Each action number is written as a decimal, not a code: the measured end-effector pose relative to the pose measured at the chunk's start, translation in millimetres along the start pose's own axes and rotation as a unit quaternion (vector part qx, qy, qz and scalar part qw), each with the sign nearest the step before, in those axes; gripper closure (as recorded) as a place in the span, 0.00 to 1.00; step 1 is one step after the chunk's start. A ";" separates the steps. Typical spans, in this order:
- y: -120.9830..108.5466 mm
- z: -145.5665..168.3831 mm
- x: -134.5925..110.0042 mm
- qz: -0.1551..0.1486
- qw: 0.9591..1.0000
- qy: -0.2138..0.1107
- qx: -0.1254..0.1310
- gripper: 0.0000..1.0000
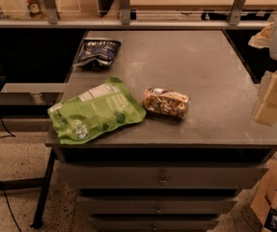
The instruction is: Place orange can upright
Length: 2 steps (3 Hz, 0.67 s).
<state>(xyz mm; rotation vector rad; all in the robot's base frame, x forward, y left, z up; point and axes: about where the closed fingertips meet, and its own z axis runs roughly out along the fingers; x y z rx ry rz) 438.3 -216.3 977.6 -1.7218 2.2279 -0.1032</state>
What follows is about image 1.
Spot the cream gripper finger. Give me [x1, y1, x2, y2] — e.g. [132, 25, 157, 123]
[253, 71, 277, 126]
[248, 24, 273, 48]

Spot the cardboard box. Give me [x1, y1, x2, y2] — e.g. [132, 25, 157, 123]
[251, 159, 277, 232]

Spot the grey drawer cabinet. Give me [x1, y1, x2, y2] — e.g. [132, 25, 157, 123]
[46, 31, 277, 232]

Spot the green snack pouch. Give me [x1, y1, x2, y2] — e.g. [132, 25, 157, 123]
[47, 76, 147, 145]

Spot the dark blue chip bag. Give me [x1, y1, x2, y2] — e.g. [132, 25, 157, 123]
[73, 38, 122, 71]

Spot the orange printed box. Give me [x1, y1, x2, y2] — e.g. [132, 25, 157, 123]
[26, 0, 46, 18]

